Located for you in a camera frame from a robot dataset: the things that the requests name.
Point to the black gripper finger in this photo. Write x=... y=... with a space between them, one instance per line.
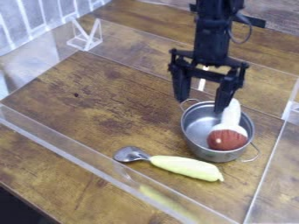
x=180 y=84
x=228 y=86

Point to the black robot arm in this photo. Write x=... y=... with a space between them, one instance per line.
x=212 y=33

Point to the silver metal pot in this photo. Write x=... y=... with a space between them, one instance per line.
x=197 y=121

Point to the black bar on table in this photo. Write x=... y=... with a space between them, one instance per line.
x=255 y=21

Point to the clear acrylic triangle bracket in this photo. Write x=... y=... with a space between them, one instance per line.
x=84 y=41

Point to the spoon with yellow handle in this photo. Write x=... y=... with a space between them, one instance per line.
x=180 y=165

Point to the clear acrylic enclosure wall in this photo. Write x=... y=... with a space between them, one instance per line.
x=107 y=98

